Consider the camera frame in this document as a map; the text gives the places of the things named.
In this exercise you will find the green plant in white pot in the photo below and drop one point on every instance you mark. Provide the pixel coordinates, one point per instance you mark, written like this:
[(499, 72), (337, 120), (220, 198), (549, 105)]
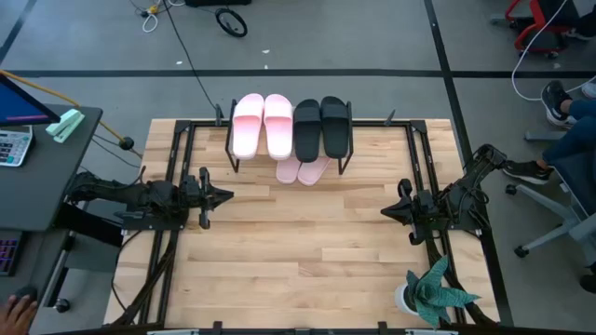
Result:
[(433, 293)]

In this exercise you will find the pink rubber slide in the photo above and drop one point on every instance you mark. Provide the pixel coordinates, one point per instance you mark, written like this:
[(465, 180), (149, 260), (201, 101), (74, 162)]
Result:
[(313, 172), (278, 126), (247, 125), (287, 171)]

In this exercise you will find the mint green stapler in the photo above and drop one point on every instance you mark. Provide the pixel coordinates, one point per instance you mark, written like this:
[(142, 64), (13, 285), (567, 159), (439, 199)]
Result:
[(65, 125)]

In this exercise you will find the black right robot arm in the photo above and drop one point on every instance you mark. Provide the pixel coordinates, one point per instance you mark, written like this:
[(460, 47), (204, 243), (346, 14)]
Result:
[(470, 186)]

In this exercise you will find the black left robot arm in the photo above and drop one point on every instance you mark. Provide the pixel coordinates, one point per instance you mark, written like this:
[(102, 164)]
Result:
[(116, 193)]

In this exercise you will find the computer monitor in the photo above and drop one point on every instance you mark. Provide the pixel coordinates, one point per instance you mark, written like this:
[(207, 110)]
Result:
[(18, 104)]

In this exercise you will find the grey desk calculator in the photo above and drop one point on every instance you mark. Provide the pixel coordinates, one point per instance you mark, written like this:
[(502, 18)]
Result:
[(13, 146)]

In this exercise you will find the grey office chair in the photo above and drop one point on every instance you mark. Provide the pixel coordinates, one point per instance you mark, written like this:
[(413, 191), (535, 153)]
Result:
[(545, 202)]

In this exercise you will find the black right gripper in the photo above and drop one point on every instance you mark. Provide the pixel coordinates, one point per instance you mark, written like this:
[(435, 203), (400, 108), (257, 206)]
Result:
[(426, 205)]

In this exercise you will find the person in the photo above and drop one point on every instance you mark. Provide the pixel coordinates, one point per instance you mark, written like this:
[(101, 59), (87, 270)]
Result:
[(572, 139)]

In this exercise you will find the black round floor plug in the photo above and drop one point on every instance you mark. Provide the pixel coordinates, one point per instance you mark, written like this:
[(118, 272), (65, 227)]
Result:
[(126, 143)]

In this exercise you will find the black rubber slide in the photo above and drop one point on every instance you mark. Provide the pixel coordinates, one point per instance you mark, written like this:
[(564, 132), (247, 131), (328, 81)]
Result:
[(307, 130), (334, 126)]

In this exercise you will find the red chair base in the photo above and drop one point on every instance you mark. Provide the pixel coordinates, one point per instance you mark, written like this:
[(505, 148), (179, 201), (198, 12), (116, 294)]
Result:
[(537, 16)]

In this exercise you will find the person's hand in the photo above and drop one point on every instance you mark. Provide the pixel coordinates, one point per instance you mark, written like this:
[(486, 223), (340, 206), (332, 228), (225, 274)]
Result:
[(16, 316)]

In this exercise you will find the dark grey desk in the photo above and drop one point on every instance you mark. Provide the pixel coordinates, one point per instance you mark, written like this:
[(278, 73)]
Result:
[(46, 177)]

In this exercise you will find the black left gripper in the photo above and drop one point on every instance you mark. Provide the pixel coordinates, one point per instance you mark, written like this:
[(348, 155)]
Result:
[(193, 195)]

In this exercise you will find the black computer mouse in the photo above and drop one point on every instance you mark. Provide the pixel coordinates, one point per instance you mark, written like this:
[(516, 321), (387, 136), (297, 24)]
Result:
[(27, 292)]

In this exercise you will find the black aluminium rig frame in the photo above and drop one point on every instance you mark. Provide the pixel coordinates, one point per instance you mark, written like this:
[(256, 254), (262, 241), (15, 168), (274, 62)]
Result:
[(372, 124)]

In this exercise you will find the backlit computer keyboard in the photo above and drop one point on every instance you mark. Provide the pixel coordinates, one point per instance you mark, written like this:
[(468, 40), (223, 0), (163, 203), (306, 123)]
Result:
[(7, 256)]

